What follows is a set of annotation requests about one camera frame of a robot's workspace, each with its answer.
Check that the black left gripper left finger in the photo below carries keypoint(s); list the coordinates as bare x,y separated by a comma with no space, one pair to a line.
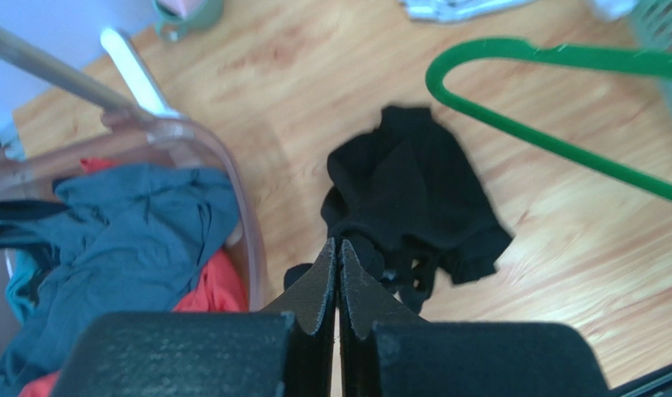
285,349

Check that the red garment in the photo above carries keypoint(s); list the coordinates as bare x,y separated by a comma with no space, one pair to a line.
219,290

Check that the metal clothes rack pole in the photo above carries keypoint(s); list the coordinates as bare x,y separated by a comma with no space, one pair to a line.
33,60

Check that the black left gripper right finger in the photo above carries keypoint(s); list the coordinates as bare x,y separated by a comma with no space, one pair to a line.
388,350

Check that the black tank top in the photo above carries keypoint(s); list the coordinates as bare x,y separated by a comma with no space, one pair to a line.
409,202

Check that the white clothes rack base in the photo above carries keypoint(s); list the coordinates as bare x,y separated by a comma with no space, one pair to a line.
135,73

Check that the teal garment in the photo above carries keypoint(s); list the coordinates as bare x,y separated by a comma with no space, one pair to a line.
22,289

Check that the dark blue garment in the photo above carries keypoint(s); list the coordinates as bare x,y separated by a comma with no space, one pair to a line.
129,238

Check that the dark green velvet hanger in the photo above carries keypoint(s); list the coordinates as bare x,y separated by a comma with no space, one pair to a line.
594,106

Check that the transparent brown laundry basket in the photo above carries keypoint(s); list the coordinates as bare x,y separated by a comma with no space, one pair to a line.
169,143

